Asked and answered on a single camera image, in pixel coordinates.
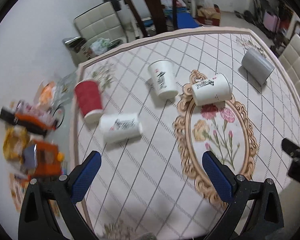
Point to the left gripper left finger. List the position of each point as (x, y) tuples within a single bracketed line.
[(37, 220)]

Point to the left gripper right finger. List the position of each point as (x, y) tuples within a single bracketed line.
[(254, 209)]

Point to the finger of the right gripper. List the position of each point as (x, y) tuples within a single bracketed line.
[(293, 151)]

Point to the white calligraphy cup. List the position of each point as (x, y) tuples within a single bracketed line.
[(211, 90), (163, 79), (120, 127)]

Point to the red ribbed paper cup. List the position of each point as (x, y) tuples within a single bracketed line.
[(89, 100)]

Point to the colourful illustrated booklet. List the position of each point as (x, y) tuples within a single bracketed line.
[(18, 186)]

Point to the orange box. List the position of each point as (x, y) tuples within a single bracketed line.
[(40, 160)]

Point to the yellow bottle cap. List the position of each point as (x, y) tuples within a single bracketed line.
[(60, 157)]

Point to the yellow plastic bag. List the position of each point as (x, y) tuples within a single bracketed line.
[(15, 141)]

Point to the cream padded chair right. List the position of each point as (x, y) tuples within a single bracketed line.
[(290, 59)]

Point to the cream padded chair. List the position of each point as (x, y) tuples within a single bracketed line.
[(100, 26), (290, 59)]

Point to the orange white snack packet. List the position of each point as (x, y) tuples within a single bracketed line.
[(30, 113)]

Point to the black bottle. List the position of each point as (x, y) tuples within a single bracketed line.
[(30, 123)]

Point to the floral patterned tablecloth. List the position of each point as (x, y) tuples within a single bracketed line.
[(156, 182)]

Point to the clear glass tray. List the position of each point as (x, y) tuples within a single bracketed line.
[(64, 90)]

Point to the pink suitcase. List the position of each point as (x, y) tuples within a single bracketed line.
[(271, 21)]

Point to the cream padded chair back left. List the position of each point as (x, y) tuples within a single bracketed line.
[(100, 26)]

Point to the dark wooden chair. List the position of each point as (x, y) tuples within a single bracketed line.
[(157, 15)]

